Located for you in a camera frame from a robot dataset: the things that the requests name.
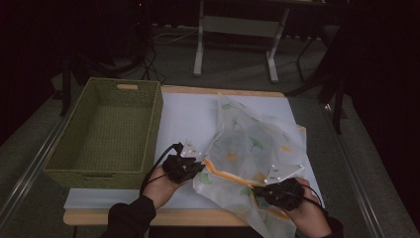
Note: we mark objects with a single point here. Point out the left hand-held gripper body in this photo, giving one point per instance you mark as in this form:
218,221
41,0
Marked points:
180,168

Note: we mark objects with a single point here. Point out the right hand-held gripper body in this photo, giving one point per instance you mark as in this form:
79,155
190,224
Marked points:
284,195

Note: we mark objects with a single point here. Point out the leaf print mesh laundry bag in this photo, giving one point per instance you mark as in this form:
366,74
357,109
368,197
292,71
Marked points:
237,132

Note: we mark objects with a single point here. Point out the green woven basket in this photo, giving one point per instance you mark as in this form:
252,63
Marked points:
109,132

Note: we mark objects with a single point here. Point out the person's left hand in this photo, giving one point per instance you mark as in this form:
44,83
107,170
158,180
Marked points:
161,190

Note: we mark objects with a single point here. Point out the person's right hand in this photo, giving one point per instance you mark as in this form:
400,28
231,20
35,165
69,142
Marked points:
310,218

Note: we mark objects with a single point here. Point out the wooden table with white mat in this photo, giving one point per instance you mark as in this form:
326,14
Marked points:
185,122

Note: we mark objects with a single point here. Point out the dark metal stand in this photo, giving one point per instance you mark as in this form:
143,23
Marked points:
66,89

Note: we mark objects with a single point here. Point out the grey metal floor rail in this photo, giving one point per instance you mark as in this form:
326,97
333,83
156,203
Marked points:
356,172
29,172

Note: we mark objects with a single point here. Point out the dark chair frame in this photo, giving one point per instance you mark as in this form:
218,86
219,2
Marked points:
336,99

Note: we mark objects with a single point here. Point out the white metal desk frame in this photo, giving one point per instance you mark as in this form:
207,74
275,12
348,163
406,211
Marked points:
237,25

